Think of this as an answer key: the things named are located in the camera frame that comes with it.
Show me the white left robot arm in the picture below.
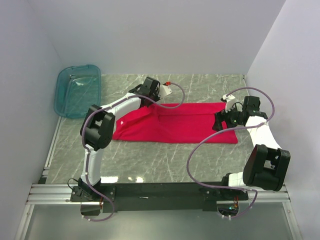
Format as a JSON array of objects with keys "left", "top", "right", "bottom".
[{"left": 74, "top": 77, "right": 163, "bottom": 201}]

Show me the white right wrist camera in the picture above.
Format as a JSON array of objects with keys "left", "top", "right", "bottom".
[{"left": 221, "top": 94, "right": 237, "bottom": 113}]

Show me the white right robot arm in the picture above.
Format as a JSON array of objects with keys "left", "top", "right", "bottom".
[{"left": 212, "top": 95, "right": 291, "bottom": 200}]

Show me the red t-shirt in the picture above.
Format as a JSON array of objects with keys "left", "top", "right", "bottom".
[{"left": 112, "top": 102, "right": 226, "bottom": 144}]

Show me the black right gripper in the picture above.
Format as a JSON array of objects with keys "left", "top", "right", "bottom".
[{"left": 212, "top": 103, "right": 244, "bottom": 134}]

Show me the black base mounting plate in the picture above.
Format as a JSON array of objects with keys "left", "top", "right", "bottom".
[{"left": 70, "top": 182, "right": 249, "bottom": 216}]

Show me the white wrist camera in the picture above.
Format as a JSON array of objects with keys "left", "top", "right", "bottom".
[
  {"left": 221, "top": 94, "right": 237, "bottom": 113},
  {"left": 158, "top": 85, "right": 172, "bottom": 100}
]

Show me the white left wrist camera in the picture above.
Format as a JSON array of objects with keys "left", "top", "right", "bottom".
[{"left": 158, "top": 85, "right": 172, "bottom": 100}]

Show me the teal transparent plastic bin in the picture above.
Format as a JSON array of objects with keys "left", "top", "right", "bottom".
[{"left": 53, "top": 64, "right": 102, "bottom": 119}]

